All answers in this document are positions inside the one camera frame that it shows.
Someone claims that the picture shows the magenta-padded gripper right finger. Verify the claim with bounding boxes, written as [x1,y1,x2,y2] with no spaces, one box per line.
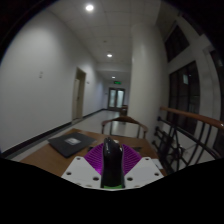
[121,143,165,190]

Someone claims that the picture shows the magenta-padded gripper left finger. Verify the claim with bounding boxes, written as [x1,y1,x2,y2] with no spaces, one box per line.
[60,142,106,190]

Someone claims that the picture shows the black computer mouse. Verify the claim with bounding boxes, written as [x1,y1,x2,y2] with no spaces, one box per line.
[100,136,126,191]

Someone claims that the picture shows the black mouse pad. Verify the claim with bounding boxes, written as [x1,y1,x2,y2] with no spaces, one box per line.
[47,131,98,159]

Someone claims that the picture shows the wooden armchair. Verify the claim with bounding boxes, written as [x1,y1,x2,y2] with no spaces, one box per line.
[100,115,150,140]

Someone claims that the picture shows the wooden chair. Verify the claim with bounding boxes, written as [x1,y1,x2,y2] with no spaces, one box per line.
[119,104,130,117]

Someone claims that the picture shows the black railing with wooden handrail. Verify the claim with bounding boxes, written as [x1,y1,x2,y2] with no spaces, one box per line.
[151,105,224,175]

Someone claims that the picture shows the glass double door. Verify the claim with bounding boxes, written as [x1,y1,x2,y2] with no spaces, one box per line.
[106,87,127,112]

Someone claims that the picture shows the tall dark window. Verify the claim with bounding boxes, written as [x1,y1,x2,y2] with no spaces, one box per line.
[167,59,202,135]

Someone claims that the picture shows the dark transom window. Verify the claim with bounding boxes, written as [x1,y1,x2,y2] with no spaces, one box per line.
[164,24,191,63]

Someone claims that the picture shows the ceiling lights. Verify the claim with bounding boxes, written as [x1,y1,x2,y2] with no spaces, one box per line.
[84,3,119,80]

